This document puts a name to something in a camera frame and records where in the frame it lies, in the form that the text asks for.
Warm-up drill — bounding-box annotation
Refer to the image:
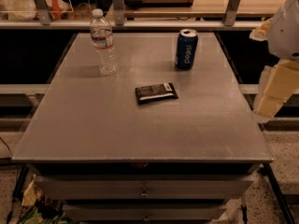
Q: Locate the white orange bag on shelf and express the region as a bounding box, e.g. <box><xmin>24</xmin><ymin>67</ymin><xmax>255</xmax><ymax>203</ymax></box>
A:
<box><xmin>0</xmin><ymin>0</ymin><xmax>72</xmax><ymax>21</ymax></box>

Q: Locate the black cable on floor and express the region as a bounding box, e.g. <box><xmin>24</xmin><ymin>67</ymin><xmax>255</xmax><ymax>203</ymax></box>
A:
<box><xmin>0</xmin><ymin>136</ymin><xmax>22</xmax><ymax>224</ymax></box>

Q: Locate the metal shelf rail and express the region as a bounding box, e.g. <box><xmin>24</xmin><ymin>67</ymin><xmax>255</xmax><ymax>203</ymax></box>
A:
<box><xmin>0</xmin><ymin>0</ymin><xmax>269</xmax><ymax>31</ymax></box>

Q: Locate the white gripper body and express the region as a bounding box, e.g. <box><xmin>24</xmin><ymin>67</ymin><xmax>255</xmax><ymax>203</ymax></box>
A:
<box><xmin>267</xmin><ymin>0</ymin><xmax>299</xmax><ymax>61</ymax></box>

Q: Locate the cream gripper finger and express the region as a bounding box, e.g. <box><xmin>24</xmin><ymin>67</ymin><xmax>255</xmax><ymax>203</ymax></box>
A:
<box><xmin>249</xmin><ymin>19</ymin><xmax>272</xmax><ymax>41</ymax></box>
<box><xmin>253</xmin><ymin>60</ymin><xmax>299</xmax><ymax>119</ymax></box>

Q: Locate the grey drawer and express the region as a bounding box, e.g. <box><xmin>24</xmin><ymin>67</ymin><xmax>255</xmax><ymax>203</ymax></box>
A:
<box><xmin>35</xmin><ymin>175</ymin><xmax>253</xmax><ymax>201</ymax></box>
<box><xmin>64</xmin><ymin>203</ymin><xmax>226</xmax><ymax>221</ymax></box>

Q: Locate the black snack bar wrapper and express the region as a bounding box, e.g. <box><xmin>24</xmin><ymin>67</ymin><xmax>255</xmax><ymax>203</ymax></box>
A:
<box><xmin>135</xmin><ymin>83</ymin><xmax>178</xmax><ymax>105</ymax></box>

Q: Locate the colourful bag under table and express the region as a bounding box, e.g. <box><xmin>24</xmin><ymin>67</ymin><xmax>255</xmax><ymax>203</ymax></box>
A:
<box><xmin>17</xmin><ymin>180</ymin><xmax>78</xmax><ymax>224</ymax></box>

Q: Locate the blue Pepsi can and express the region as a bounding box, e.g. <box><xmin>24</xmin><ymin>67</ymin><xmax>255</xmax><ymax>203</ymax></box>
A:
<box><xmin>175</xmin><ymin>29</ymin><xmax>198</xmax><ymax>69</ymax></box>

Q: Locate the lower grey drawer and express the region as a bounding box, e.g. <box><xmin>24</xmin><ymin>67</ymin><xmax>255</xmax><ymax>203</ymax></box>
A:
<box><xmin>64</xmin><ymin>203</ymin><xmax>226</xmax><ymax>221</ymax></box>

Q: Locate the upper grey drawer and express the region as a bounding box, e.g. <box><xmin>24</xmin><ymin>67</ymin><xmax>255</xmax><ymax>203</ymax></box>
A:
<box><xmin>35</xmin><ymin>175</ymin><xmax>253</xmax><ymax>201</ymax></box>

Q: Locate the clear plastic water bottle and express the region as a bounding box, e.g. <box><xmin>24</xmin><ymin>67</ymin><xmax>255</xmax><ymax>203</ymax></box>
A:
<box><xmin>90</xmin><ymin>8</ymin><xmax>117</xmax><ymax>76</ymax></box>

